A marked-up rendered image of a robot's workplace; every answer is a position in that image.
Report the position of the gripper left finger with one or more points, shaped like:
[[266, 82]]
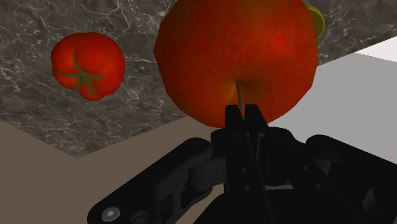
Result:
[[173, 173]]

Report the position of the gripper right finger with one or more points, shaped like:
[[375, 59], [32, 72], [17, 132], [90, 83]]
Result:
[[297, 161]]

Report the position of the red apple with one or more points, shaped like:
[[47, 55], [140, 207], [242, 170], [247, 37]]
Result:
[[237, 56]]

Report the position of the red tomato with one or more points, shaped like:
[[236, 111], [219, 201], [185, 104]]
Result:
[[88, 65]]

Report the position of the yellow fruit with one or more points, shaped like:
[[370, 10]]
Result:
[[318, 20]]

